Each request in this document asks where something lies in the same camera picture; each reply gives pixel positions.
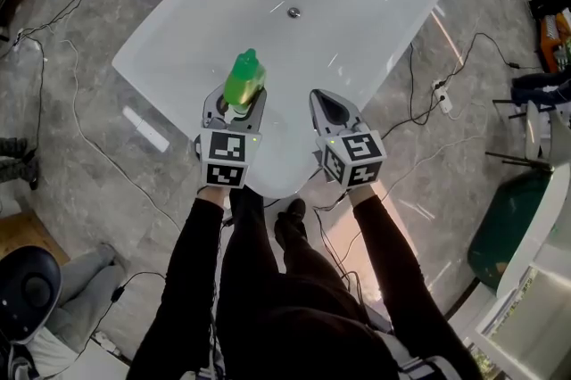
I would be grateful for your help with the dark green round tub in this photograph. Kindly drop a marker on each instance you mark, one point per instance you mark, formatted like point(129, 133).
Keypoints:
point(499, 235)

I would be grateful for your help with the person's body in black clothes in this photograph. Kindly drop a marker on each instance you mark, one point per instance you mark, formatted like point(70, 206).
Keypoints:
point(290, 316)

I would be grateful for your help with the dark bag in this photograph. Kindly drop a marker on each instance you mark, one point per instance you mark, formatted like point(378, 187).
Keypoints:
point(540, 88)

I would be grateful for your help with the person's left forearm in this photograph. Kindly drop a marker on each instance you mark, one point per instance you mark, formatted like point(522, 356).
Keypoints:
point(192, 262)

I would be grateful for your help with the black power adapter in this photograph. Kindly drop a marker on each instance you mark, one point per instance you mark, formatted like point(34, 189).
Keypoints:
point(118, 294)

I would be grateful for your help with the green plastic bottle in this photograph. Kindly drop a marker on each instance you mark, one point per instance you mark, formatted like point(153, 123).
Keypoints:
point(245, 79)

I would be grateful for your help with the white chair with black legs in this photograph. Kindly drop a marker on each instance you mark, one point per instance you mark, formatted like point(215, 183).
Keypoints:
point(540, 133)

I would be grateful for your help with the metal bathtub drain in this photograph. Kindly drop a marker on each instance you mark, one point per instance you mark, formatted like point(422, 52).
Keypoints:
point(293, 12)

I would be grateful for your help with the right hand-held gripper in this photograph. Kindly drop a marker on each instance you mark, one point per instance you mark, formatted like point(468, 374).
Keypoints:
point(354, 159)

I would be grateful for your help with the white power strip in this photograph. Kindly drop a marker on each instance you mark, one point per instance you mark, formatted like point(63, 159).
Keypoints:
point(441, 95)

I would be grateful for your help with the white pod with dark inside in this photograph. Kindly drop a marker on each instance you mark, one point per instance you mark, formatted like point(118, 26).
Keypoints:
point(27, 293)

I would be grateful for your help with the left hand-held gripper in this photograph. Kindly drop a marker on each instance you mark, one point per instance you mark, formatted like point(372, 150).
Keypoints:
point(227, 159)

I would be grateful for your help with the brown wooden box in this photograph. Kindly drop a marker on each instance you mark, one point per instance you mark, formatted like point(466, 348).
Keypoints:
point(27, 235)

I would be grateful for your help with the person's right forearm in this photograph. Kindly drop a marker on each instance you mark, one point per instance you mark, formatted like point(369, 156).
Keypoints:
point(388, 262)

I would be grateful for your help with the white curved furniture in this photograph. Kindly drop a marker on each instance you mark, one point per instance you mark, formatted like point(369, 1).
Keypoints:
point(535, 226)

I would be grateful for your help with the orange crate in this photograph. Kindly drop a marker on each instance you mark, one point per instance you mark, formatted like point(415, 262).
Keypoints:
point(551, 43)

